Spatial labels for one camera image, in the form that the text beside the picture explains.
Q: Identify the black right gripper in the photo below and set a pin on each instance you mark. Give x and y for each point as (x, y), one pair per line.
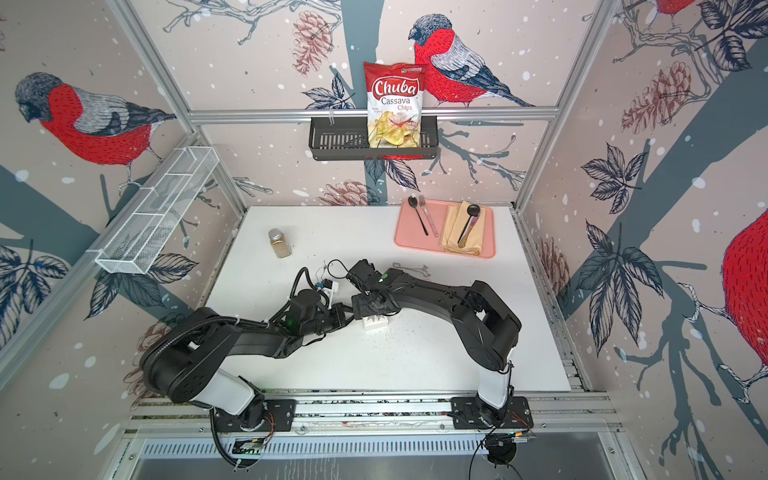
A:
(358, 311)

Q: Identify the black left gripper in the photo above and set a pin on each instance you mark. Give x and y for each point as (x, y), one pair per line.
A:
(339, 313)

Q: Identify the white gift box with bow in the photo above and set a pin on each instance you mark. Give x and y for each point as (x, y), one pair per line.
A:
(376, 322)

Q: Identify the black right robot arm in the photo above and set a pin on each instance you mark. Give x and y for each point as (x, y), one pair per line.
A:
(485, 325)

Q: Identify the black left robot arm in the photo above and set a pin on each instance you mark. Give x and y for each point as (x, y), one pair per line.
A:
(185, 365)

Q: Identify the glass spice jar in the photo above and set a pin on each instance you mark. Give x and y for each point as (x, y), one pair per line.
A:
(279, 243)

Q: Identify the pink plastic tray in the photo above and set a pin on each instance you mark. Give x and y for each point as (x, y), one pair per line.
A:
(409, 233)

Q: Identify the black spoon on tray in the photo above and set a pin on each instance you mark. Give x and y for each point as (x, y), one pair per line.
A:
(413, 203)

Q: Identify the silver fork on tray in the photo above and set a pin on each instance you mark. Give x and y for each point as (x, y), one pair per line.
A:
(423, 206)

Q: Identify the beige folded cloth napkin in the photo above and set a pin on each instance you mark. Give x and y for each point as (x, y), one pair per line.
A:
(454, 222)

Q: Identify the black spoon on napkin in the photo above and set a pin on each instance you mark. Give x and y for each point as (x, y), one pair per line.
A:
(473, 212)

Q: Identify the red Chuba cassava chips bag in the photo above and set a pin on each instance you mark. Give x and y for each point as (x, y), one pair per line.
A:
(394, 104)

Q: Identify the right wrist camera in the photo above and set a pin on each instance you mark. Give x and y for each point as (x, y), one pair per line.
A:
(365, 277)

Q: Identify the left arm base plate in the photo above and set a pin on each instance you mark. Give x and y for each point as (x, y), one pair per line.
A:
(270, 415)

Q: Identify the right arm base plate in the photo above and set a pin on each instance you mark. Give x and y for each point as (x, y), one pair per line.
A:
(471, 413)

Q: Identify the white wire mesh shelf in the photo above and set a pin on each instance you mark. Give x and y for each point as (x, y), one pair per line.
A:
(143, 235)

